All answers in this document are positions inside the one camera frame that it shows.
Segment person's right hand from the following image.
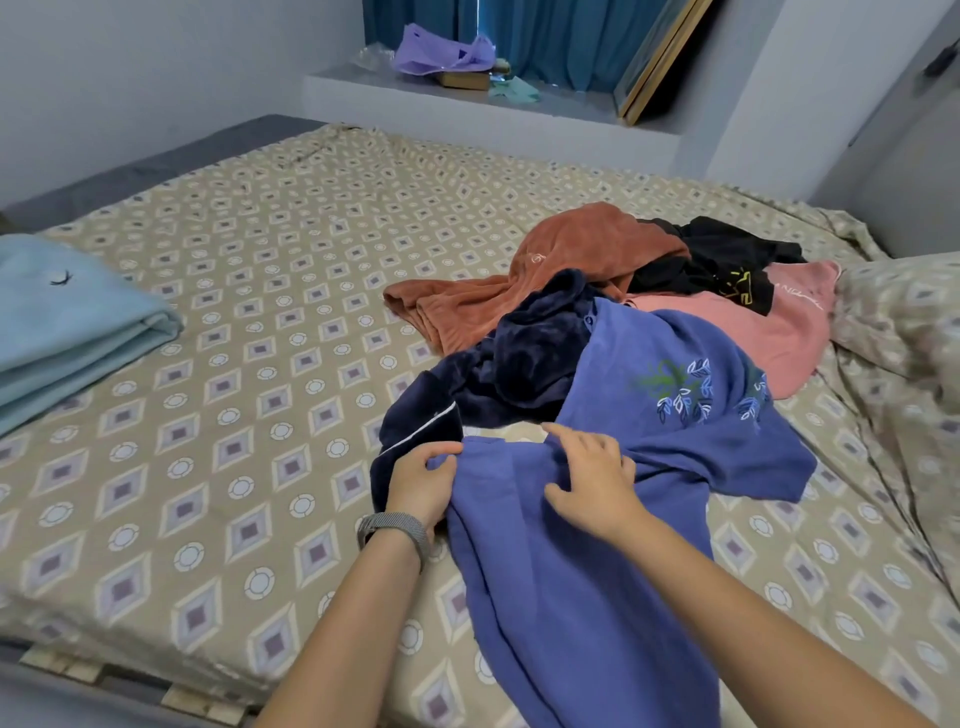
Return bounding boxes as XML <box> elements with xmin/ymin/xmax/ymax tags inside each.
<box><xmin>540</xmin><ymin>421</ymin><xmax>654</xmax><ymax>549</ymax></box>

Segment person's left hand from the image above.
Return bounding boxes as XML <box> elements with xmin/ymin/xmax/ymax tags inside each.
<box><xmin>384</xmin><ymin>439</ymin><xmax>467</xmax><ymax>537</ymax></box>

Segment purple-blue garment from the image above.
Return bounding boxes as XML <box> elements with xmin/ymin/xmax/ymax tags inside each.
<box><xmin>442</xmin><ymin>297</ymin><xmax>821</xmax><ymax>728</ymax></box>

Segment navy velvet garment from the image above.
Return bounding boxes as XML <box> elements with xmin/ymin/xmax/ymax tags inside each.
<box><xmin>369</xmin><ymin>268</ymin><xmax>602</xmax><ymax>515</ymax></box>

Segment rust brown garment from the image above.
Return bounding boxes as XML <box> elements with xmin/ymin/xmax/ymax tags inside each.
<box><xmin>382</xmin><ymin>201</ymin><xmax>692</xmax><ymax>359</ymax></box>

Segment pink shirt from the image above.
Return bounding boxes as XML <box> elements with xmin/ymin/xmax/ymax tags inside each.
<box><xmin>622</xmin><ymin>261</ymin><xmax>843</xmax><ymax>402</ymax></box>

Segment black garment yellow print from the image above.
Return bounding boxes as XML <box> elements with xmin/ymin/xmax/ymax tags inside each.
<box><xmin>627</xmin><ymin>216</ymin><xmax>807</xmax><ymax>318</ymax></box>

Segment bed with patterned beige sheet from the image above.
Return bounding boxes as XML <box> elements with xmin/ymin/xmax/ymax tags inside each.
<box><xmin>0</xmin><ymin>0</ymin><xmax>960</xmax><ymax>728</ymax></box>

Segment light blue fleece pajama pants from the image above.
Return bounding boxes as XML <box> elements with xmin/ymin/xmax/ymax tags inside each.
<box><xmin>0</xmin><ymin>232</ymin><xmax>186</xmax><ymax>441</ymax></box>

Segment person's left forearm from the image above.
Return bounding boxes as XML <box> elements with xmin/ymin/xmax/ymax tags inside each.
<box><xmin>255</xmin><ymin>532</ymin><xmax>434</xmax><ymax>728</ymax></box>

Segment person's right forearm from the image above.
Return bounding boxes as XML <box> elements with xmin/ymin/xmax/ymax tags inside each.
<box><xmin>615</xmin><ymin>510</ymin><xmax>939</xmax><ymax>728</ymax></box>

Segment grey band wristwatch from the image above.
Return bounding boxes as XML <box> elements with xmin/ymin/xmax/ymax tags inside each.
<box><xmin>355</xmin><ymin>511</ymin><xmax>440</xmax><ymax>569</ymax></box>

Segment patterned beige pillow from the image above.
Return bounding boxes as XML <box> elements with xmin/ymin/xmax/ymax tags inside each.
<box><xmin>829</xmin><ymin>250</ymin><xmax>960</xmax><ymax>557</ymax></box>

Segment teal small item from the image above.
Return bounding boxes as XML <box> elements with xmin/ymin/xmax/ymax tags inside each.
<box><xmin>487</xmin><ymin>75</ymin><xmax>545</xmax><ymax>107</ymax></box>

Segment clear plastic bag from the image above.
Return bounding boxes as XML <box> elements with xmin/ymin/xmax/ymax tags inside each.
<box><xmin>352</xmin><ymin>42</ymin><xmax>396</xmax><ymax>74</ymax></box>

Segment leaning wooden picture frames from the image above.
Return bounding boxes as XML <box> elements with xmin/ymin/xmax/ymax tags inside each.
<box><xmin>612</xmin><ymin>0</ymin><xmax>719</xmax><ymax>128</ymax></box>

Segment purple cloth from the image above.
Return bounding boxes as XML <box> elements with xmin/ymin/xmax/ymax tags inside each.
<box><xmin>393</xmin><ymin>22</ymin><xmax>500</xmax><ymax>78</ymax></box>

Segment blue curtain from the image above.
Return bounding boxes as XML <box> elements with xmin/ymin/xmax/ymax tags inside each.
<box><xmin>361</xmin><ymin>0</ymin><xmax>669</xmax><ymax>95</ymax></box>

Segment grey upholstered headboard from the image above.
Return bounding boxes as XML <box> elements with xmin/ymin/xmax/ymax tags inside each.
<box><xmin>810</xmin><ymin>0</ymin><xmax>960</xmax><ymax>260</ymax></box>

